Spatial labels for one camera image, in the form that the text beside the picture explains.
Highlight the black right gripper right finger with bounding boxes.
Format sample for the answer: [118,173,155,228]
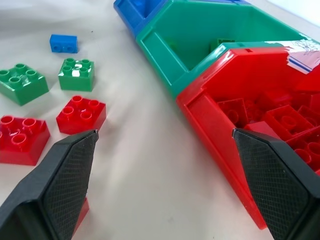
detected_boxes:
[231,128,320,240]

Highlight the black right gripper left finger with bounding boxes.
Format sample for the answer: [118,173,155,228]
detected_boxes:
[0,129,99,240]

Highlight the red four-stud building brick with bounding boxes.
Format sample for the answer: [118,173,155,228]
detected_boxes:
[0,114,51,167]
[55,95,107,136]

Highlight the red plastic storage bin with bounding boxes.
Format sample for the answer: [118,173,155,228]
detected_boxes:
[175,46,320,231]

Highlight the green four-stud building brick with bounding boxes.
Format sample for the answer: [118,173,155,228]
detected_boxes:
[57,57,95,91]
[0,63,49,107]

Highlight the white printed sticker label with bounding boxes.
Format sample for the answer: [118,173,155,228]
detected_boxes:
[283,38,320,75]

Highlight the small blue building brick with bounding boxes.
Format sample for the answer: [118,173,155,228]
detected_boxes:
[49,34,78,54]

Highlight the green plastic storage bin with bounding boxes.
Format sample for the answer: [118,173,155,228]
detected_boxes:
[136,0,313,101]

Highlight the blue plastic storage bin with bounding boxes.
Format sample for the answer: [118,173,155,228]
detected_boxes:
[112,0,253,39]

